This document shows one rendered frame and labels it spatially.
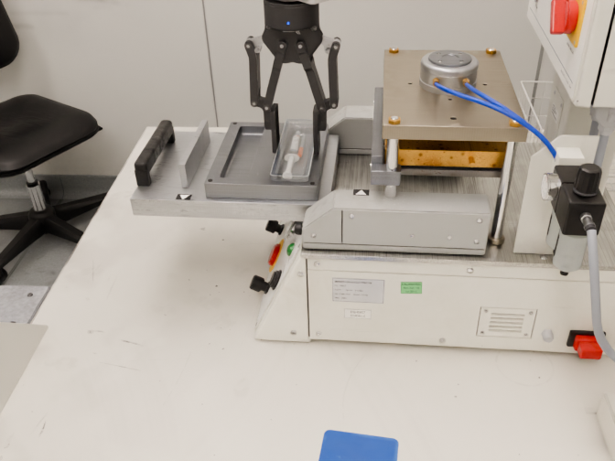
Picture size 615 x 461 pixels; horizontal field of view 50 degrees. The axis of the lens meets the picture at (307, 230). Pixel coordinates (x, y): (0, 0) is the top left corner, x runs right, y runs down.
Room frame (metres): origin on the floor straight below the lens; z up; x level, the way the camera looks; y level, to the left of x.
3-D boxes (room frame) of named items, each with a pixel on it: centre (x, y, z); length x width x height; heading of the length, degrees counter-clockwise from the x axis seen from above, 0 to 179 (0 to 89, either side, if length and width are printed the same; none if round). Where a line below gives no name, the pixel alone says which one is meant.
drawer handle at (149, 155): (0.93, 0.24, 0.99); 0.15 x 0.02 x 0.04; 173
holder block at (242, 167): (0.91, 0.05, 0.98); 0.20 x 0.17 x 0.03; 173
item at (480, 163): (0.87, -0.20, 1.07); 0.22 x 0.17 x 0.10; 173
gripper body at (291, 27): (0.90, 0.01, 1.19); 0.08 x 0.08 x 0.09
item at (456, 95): (0.85, -0.23, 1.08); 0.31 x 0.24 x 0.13; 173
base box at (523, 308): (0.86, -0.20, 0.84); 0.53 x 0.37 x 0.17; 83
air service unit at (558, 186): (0.64, -0.31, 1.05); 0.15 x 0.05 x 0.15; 173
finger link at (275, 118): (0.91, 0.04, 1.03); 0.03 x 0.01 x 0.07; 173
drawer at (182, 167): (0.91, 0.10, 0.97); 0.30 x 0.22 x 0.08; 83
